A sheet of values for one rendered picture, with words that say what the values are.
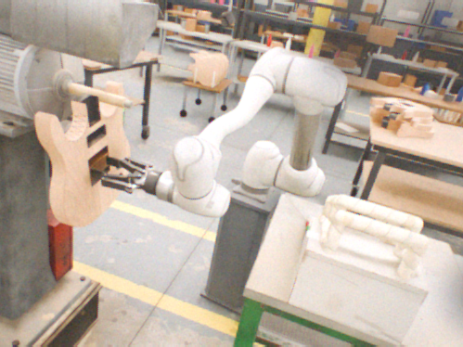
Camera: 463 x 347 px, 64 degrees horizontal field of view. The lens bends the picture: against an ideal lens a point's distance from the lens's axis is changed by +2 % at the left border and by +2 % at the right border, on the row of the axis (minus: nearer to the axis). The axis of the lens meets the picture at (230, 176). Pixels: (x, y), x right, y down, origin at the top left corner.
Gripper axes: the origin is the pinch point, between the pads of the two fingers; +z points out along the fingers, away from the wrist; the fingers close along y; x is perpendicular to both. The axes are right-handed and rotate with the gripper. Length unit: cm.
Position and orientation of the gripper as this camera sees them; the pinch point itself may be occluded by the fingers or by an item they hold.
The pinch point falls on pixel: (100, 166)
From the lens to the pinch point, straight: 120.6
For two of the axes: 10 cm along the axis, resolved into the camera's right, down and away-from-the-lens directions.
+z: -9.4, -2.7, 1.9
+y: 3.1, -5.2, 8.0
